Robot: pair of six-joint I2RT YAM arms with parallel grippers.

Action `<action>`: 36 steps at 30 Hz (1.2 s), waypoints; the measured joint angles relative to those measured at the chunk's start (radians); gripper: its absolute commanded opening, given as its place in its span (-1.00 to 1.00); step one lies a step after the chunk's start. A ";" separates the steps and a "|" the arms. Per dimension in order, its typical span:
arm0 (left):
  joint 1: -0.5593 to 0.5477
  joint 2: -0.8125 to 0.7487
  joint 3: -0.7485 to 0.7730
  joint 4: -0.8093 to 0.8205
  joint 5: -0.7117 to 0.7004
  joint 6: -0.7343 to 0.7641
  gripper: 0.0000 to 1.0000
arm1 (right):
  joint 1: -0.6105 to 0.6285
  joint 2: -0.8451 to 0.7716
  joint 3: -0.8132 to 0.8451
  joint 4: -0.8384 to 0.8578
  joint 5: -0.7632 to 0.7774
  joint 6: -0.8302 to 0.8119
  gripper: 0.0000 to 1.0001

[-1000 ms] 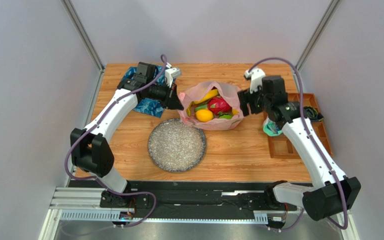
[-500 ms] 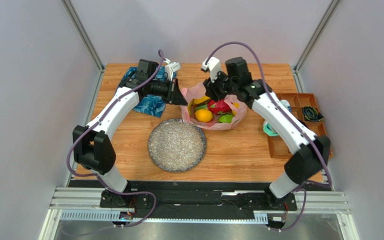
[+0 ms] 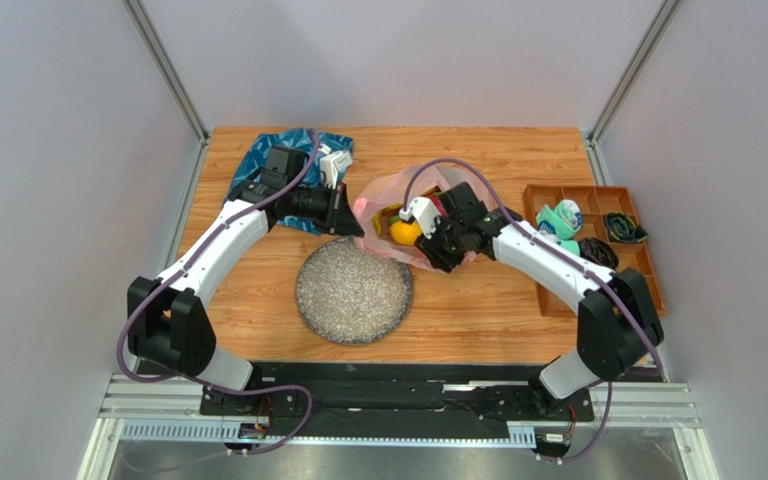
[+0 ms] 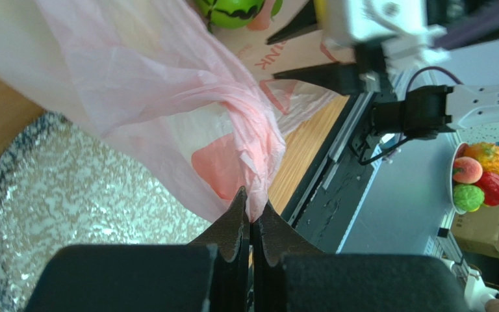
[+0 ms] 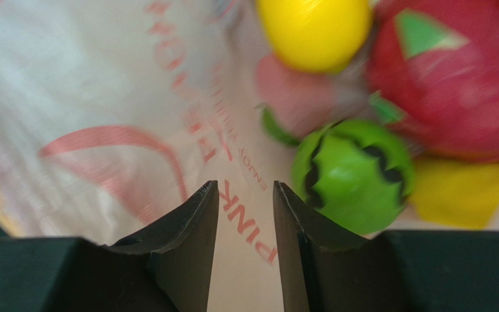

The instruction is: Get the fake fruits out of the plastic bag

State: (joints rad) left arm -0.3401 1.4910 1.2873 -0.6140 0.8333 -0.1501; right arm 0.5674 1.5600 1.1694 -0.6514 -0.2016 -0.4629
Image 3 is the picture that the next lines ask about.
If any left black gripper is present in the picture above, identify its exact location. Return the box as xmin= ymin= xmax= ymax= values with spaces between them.
xmin=287 ymin=181 xmax=365 ymax=239

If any pink plastic bag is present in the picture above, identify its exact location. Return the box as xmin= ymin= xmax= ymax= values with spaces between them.
xmin=352 ymin=164 xmax=496 ymax=271

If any yellow fake lemon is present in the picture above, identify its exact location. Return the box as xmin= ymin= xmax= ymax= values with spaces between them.
xmin=389 ymin=220 xmax=423 ymax=246

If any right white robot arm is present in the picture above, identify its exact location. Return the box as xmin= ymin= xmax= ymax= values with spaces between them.
xmin=399 ymin=182 xmax=664 ymax=402

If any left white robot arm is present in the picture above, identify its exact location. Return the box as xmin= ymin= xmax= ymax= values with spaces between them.
xmin=118 ymin=145 xmax=363 ymax=393

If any speckled ceramic plate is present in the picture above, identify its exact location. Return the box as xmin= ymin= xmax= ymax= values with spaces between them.
xmin=295 ymin=237 xmax=414 ymax=345

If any green white sock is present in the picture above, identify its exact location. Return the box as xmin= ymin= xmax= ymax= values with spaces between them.
xmin=539 ymin=230 xmax=581 ymax=256
xmin=536 ymin=199 xmax=583 ymax=240

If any blue patterned cloth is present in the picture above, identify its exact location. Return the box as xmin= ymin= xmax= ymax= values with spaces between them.
xmin=226 ymin=128 xmax=354 ymax=235

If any black sock roll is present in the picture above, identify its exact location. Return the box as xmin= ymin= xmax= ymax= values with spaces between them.
xmin=577 ymin=237 xmax=620 ymax=270

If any brown compartment tray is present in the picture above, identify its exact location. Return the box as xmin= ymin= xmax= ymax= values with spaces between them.
xmin=523 ymin=184 xmax=667 ymax=315

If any dark striped sock roll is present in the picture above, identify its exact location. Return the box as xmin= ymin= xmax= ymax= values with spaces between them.
xmin=604 ymin=211 xmax=648 ymax=244

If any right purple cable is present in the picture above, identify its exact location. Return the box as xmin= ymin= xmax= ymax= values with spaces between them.
xmin=401 ymin=158 xmax=665 ymax=465

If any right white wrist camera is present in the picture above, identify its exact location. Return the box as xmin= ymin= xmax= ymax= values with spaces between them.
xmin=399 ymin=196 xmax=442 ymax=239

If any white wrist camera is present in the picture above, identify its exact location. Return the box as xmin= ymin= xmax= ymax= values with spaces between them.
xmin=319 ymin=150 xmax=353 ymax=189
xmin=399 ymin=196 xmax=442 ymax=239

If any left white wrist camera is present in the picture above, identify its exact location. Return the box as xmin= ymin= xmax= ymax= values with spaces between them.
xmin=319 ymin=150 xmax=353 ymax=189

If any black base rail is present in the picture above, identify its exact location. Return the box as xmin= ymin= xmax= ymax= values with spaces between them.
xmin=200 ymin=362 xmax=596 ymax=440

